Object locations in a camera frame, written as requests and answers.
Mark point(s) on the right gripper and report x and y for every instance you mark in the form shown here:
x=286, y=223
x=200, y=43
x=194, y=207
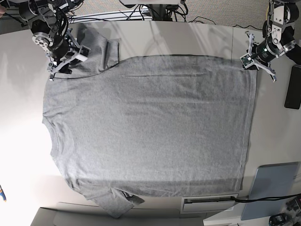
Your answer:
x=62, y=58

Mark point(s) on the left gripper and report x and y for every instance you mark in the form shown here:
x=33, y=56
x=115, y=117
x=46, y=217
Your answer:
x=266, y=51

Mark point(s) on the grey T-shirt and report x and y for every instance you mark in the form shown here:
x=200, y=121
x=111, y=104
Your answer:
x=159, y=126

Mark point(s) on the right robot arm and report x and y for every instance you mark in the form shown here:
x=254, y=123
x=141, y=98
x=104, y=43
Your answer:
x=48, y=21

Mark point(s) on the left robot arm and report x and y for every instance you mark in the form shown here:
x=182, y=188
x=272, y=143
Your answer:
x=281, y=15

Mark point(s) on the black smartphone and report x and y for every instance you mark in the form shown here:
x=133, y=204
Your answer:
x=293, y=96

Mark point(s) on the grey-blue laptop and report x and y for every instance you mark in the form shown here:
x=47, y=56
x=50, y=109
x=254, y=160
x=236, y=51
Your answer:
x=270, y=181

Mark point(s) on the blue orange tool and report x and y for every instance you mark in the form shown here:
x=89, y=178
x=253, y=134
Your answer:
x=2, y=194

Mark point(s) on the black blue gadget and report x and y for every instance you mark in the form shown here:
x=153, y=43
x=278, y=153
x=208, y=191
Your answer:
x=278, y=219

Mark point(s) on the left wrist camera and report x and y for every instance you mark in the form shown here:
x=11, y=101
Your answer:
x=246, y=61

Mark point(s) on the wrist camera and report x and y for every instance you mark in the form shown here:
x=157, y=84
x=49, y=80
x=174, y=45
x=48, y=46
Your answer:
x=82, y=53
x=246, y=61

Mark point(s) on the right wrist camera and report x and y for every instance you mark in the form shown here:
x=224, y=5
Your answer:
x=82, y=53

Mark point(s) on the white cable tray box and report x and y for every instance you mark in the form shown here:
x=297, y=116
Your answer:
x=204, y=204

